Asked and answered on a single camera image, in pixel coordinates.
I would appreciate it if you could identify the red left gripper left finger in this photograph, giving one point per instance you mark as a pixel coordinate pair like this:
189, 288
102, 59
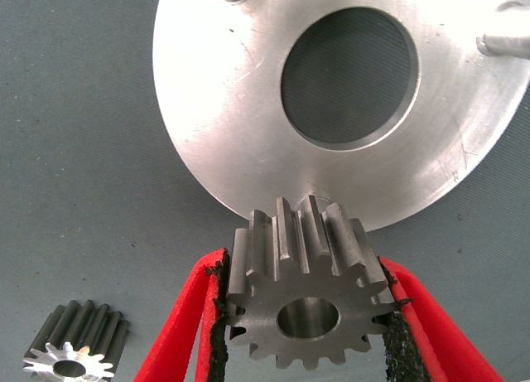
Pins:
178, 340

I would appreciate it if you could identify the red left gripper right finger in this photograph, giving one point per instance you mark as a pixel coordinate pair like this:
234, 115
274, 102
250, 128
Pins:
447, 344

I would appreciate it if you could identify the steel planetary gear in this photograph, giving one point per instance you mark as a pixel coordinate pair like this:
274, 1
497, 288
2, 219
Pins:
83, 328
306, 282

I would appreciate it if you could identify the round metal carrier plate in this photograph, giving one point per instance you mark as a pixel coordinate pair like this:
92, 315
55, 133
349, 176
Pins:
207, 108

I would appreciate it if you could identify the dark grey table cloth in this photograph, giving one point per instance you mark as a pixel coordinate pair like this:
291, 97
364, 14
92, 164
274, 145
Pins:
83, 150

